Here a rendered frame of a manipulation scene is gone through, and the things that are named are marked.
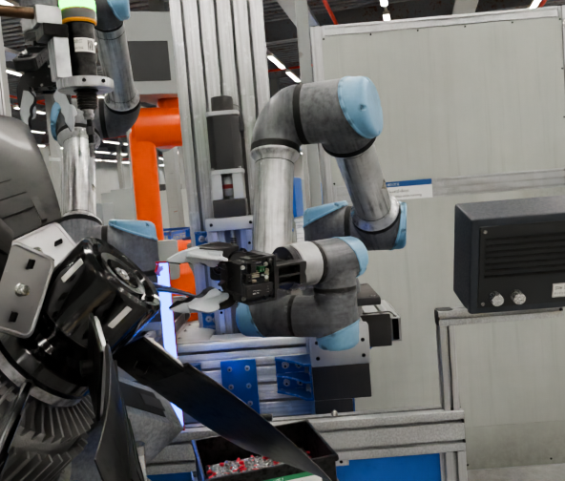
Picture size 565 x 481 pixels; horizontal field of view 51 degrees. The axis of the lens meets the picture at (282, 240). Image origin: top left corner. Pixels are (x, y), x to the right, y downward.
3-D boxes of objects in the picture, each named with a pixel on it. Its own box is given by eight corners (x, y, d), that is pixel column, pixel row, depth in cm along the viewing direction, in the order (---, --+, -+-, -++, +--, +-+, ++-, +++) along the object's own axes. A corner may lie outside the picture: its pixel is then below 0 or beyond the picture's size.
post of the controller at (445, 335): (444, 411, 114) (438, 310, 113) (440, 406, 117) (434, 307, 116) (460, 410, 114) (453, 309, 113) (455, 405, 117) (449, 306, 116)
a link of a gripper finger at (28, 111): (38, 137, 132) (49, 96, 132) (27, 135, 126) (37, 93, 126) (25, 133, 132) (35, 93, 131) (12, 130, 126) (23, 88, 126)
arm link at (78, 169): (107, 258, 144) (102, 87, 169) (43, 263, 142) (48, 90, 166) (115, 279, 155) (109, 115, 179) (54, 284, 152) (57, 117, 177)
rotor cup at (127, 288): (-23, 340, 60) (66, 249, 59) (9, 287, 73) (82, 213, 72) (91, 418, 65) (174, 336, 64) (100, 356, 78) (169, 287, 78)
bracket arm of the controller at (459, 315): (438, 326, 113) (437, 311, 113) (434, 323, 116) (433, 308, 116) (563, 317, 113) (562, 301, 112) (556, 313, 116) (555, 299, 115)
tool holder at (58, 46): (48, 83, 70) (38, -2, 69) (34, 94, 76) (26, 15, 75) (122, 86, 75) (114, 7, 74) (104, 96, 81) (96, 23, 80)
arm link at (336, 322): (305, 341, 111) (301, 282, 110) (365, 341, 107) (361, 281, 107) (293, 352, 104) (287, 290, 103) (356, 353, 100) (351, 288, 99)
